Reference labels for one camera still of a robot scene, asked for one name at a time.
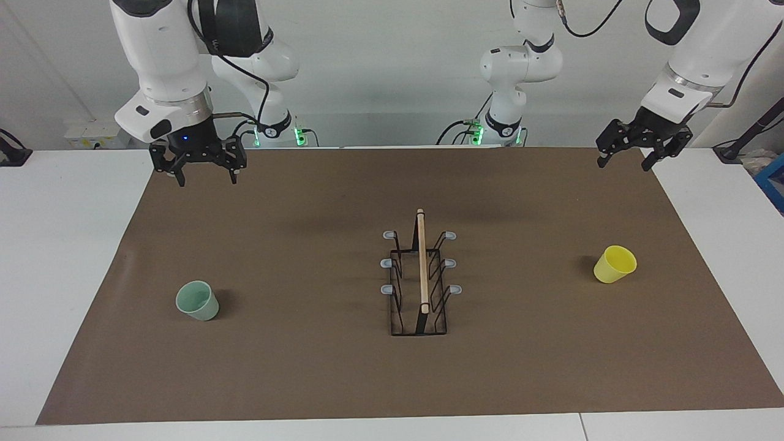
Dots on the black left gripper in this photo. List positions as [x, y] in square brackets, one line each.
[655, 127]

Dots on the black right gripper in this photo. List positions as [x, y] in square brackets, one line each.
[193, 141]

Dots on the yellow plastic cup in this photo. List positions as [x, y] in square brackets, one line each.
[614, 264]

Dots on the pale green plastic cup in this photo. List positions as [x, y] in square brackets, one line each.
[199, 301]

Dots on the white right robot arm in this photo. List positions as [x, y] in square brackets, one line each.
[165, 55]

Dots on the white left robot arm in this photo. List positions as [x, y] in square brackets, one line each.
[520, 67]

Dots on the crumpled clear plastic bag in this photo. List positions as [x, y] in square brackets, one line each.
[759, 160]

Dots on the blue box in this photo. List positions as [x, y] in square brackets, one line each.
[773, 184]

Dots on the brown table mat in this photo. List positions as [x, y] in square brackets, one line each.
[275, 367]

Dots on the white wall socket box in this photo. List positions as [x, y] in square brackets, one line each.
[98, 135]

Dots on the black clamp mount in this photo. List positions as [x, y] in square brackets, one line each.
[13, 154]

